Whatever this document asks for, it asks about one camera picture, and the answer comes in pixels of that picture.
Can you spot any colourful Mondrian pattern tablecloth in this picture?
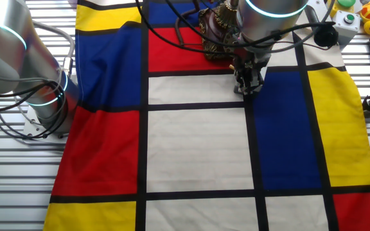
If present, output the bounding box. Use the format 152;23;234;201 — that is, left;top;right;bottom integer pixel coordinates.
42;0;370;231

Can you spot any black base cable bundle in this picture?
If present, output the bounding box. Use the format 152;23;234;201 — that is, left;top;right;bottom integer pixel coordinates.
0;80;69;141

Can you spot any brown coiled phone cord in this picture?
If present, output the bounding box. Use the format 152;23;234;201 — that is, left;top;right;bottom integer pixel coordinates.
174;8;205;49

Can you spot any yellow box with green button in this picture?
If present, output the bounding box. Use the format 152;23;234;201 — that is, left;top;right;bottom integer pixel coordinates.
326;0;356;17

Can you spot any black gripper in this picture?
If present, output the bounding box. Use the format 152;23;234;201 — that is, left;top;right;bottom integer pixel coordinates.
234;47;271;96

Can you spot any grey box with red button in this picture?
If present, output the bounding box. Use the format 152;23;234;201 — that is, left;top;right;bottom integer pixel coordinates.
234;64;269;96

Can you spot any grey box with green button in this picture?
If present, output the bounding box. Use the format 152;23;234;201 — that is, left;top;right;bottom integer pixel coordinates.
328;9;361;46

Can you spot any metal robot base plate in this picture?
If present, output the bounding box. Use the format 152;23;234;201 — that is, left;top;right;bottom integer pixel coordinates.
22;105;70;144

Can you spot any brown brass rotary phone base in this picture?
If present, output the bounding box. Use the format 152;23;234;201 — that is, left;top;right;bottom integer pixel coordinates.
198;0;247;62

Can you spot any thick grey robot cable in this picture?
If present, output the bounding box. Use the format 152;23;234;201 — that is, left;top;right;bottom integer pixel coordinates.
32;21;76;78

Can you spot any wrist camera on grey bracket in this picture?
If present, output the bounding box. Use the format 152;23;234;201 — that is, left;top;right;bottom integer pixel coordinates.
303;4;339;48

